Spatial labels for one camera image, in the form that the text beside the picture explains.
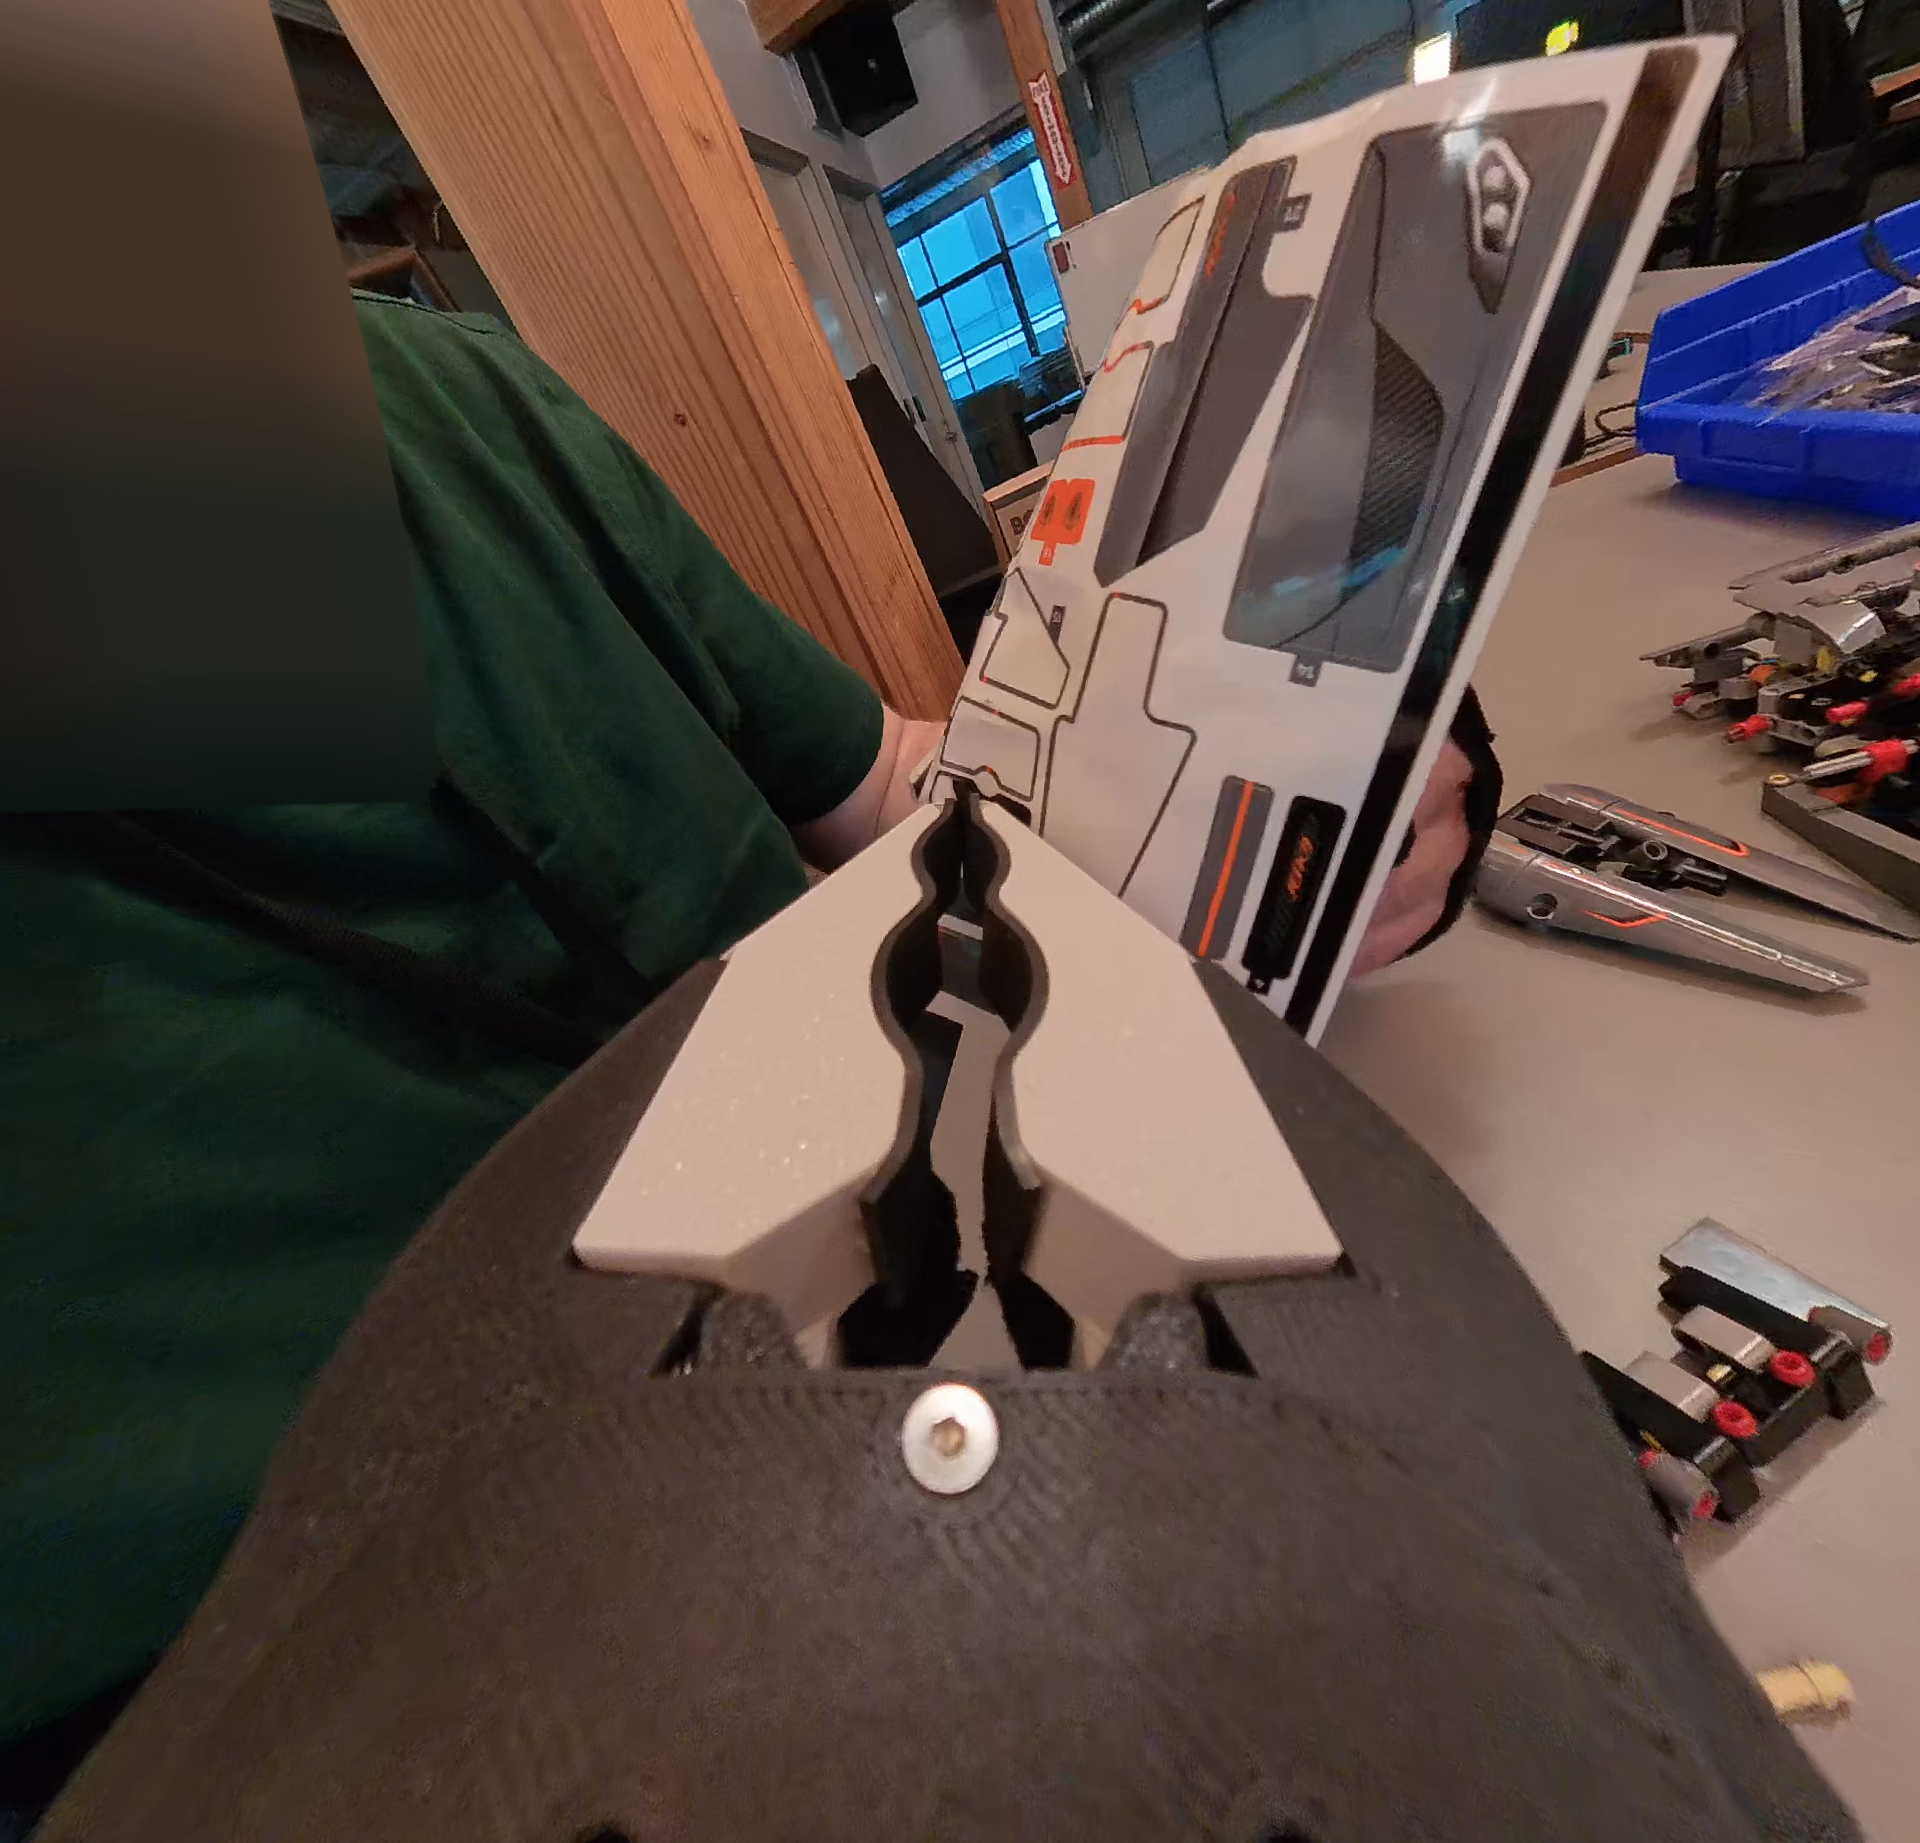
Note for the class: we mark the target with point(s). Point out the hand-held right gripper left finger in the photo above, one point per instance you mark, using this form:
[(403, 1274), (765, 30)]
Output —
[(748, 1108)]

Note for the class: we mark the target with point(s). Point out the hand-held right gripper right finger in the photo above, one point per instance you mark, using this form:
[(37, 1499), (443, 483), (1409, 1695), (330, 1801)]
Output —
[(1171, 1108)]

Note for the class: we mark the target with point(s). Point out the white instruction sheet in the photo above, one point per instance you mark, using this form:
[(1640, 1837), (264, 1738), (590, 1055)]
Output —
[(1200, 643)]

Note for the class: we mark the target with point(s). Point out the person's left forearm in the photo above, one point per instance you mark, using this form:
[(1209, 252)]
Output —
[(878, 779)]

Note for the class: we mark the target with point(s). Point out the long silver lego wing assembly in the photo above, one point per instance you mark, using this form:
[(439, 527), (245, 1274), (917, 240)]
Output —
[(1649, 899)]

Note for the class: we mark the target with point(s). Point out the dark grey lego plate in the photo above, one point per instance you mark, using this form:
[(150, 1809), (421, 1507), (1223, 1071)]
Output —
[(1853, 844)]

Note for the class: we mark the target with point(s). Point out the grey black lego chassis assembly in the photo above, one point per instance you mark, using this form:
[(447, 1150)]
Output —
[(1821, 643)]

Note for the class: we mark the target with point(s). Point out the small black grey lego assembly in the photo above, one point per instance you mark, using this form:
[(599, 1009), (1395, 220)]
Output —
[(1740, 1361)]

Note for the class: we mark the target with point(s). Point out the tan lego pin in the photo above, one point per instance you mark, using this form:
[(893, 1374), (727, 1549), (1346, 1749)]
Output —
[(1807, 1687)]

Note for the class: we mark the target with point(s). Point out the person's left hand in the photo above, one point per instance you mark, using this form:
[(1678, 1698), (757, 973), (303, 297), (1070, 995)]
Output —
[(1434, 853)]

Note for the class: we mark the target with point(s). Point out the person's torso in green shirt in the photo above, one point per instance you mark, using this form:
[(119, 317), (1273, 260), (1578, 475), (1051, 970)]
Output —
[(299, 1197)]

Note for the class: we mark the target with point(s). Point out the blue plastic bin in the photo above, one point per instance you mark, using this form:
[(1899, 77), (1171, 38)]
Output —
[(1770, 433)]

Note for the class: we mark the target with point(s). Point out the cardboard box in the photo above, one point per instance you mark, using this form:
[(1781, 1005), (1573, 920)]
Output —
[(1018, 515)]

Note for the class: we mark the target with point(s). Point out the clear plastic bags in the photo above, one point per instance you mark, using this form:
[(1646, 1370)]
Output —
[(1838, 359)]

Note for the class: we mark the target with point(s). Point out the large paned window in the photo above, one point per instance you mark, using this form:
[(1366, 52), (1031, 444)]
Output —
[(975, 281)]

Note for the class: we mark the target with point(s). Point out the wooden beam with red banner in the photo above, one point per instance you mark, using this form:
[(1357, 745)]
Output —
[(1036, 60)]

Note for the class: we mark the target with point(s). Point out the wide wooden post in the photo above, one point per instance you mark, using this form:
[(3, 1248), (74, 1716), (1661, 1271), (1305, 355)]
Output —
[(599, 223)]

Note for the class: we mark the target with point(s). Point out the black wall speaker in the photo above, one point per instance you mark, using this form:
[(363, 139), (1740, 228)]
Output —
[(870, 66)]

